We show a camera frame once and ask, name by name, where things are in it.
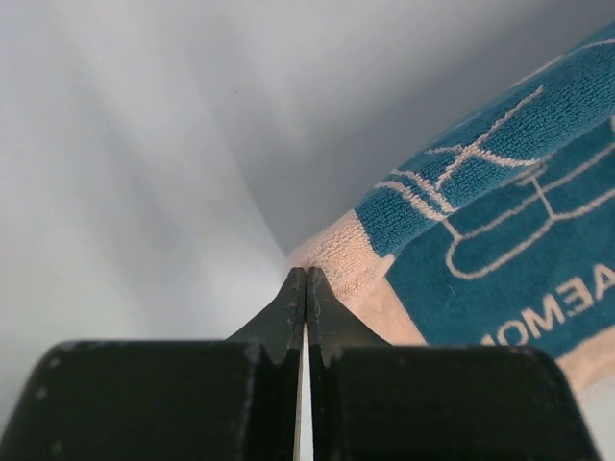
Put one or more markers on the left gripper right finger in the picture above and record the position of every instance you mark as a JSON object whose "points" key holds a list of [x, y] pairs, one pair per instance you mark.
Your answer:
{"points": [[371, 400]]}

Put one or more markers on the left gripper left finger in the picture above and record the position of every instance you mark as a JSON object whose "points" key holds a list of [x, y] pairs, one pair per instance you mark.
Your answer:
{"points": [[232, 399]]}

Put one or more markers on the Doraemon teal beige towel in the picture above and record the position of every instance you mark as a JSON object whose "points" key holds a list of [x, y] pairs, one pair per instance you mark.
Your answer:
{"points": [[501, 231]]}

